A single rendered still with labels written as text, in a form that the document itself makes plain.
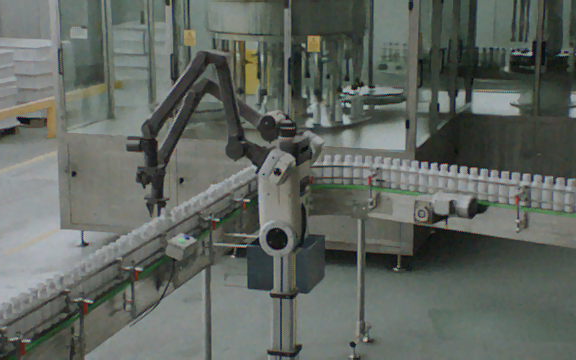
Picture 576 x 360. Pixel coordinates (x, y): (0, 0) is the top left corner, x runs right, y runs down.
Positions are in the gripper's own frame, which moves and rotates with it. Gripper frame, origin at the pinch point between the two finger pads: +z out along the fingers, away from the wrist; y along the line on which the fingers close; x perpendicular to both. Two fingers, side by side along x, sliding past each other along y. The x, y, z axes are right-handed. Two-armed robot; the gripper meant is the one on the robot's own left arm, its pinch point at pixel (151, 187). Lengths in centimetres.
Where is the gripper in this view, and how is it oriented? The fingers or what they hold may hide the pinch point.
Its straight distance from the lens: 500.5
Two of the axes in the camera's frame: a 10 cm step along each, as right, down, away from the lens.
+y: 9.6, 0.6, -2.8
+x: 2.9, -1.8, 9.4
